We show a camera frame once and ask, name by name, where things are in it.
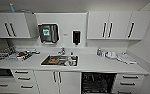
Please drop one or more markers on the stainless steel dishwasher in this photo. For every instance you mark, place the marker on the stainless steel dishwasher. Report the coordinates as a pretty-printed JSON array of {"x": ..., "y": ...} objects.
[{"x": 97, "y": 85}]

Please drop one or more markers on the small sink pump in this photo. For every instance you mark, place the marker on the small sink pump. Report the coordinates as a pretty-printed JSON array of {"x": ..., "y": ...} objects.
[{"x": 71, "y": 53}]

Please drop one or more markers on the black soap dispenser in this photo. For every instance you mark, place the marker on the black soap dispenser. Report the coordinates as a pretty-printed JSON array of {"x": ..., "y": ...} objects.
[{"x": 76, "y": 37}]

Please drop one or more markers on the chrome faucet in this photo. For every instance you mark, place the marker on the chrome faucet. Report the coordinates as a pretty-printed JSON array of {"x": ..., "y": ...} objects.
[{"x": 62, "y": 51}]

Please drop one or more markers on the white patterned plate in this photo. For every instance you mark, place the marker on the white patterned plate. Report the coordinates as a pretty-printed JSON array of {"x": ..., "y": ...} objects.
[{"x": 71, "y": 62}]

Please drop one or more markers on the steel paper towel dispenser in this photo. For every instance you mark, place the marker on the steel paper towel dispenser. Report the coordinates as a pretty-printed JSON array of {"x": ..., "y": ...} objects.
[{"x": 55, "y": 33}]

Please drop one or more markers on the orange bowl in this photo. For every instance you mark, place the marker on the orange bowl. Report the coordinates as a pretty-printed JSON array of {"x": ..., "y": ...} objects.
[{"x": 53, "y": 60}]

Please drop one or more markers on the steel sink basin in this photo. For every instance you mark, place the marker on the steel sink basin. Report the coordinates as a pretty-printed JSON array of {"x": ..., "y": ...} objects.
[{"x": 45, "y": 63}]

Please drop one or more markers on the white kettle and bag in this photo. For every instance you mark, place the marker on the white kettle and bag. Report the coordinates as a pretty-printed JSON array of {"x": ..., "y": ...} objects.
[{"x": 111, "y": 54}]

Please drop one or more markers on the white double door base cabinet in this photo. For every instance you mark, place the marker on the white double door base cabinet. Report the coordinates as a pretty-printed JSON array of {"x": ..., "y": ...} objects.
[{"x": 69, "y": 85}]

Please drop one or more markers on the dish rack with dishes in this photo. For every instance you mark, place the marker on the dish rack with dishes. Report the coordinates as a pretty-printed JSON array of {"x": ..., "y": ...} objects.
[{"x": 17, "y": 55}]

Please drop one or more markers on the white drawer base cabinet wide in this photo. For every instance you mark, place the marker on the white drawer base cabinet wide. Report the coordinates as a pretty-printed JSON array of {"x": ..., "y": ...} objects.
[{"x": 24, "y": 83}]

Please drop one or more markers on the white drawer base cabinet narrow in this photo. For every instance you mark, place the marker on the white drawer base cabinet narrow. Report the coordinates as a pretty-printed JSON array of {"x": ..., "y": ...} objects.
[{"x": 127, "y": 81}]

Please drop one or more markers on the black built-in microwave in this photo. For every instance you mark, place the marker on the black built-in microwave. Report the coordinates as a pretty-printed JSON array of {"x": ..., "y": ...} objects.
[{"x": 1, "y": 72}]

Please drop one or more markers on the white wall cabinet with bottle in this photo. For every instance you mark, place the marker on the white wall cabinet with bottle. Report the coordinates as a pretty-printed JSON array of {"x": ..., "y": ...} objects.
[{"x": 21, "y": 20}]

